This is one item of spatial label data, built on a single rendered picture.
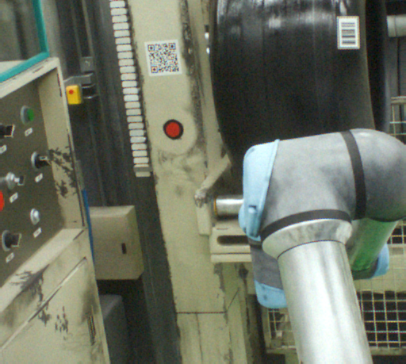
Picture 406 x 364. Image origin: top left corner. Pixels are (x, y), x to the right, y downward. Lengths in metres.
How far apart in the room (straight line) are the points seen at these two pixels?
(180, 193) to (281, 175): 1.05
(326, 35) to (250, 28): 0.15
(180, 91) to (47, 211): 0.38
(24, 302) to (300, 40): 0.71
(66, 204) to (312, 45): 0.64
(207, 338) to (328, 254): 1.20
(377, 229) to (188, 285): 0.98
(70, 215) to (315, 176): 1.03
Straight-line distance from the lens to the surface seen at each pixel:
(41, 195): 2.15
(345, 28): 1.97
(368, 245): 1.55
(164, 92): 2.26
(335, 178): 1.29
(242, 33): 1.99
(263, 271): 1.68
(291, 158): 1.29
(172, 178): 2.31
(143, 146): 2.32
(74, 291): 2.17
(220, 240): 2.26
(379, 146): 1.32
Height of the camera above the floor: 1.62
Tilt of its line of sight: 16 degrees down
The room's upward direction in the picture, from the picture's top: 8 degrees counter-clockwise
